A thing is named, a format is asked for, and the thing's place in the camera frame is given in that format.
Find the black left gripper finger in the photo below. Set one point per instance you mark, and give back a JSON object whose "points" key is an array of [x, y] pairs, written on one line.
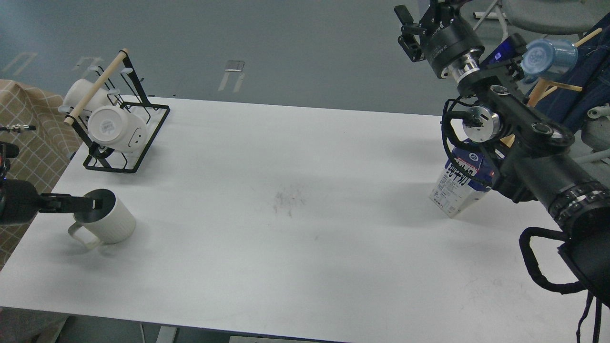
{"points": [[66, 203]]}

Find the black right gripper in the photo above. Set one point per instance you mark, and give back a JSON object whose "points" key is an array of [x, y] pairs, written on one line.
{"points": [[447, 36]]}

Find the white ribbed mug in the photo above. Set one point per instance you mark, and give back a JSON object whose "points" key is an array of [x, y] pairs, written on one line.
{"points": [[111, 223]]}

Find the blue milk carton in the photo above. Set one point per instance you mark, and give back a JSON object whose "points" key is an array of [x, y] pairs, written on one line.
{"points": [[455, 192]]}

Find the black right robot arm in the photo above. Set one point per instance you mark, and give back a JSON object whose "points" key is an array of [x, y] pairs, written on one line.
{"points": [[493, 136]]}

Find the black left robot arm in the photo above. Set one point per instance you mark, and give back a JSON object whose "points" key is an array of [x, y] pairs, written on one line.
{"points": [[20, 201]]}

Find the white cup on rack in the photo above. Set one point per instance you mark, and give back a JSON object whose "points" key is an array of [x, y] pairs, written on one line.
{"points": [[117, 129], [78, 91]]}

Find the white rear cup on rack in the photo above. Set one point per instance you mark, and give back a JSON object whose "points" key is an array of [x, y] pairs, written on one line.
{"points": [[78, 91]]}

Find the light blue plastic cup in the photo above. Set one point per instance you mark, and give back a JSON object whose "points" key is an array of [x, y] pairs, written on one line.
{"points": [[548, 59]]}

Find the beige checkered cloth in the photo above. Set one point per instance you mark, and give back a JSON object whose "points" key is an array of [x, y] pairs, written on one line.
{"points": [[46, 151]]}

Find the grey office chair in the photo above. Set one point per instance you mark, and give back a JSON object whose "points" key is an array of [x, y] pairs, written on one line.
{"points": [[550, 17]]}

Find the dark blue fabric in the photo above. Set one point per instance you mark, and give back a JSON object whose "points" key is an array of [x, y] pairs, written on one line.
{"points": [[592, 73]]}

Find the black wire cup rack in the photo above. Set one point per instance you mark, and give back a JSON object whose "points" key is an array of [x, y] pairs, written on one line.
{"points": [[122, 82]]}

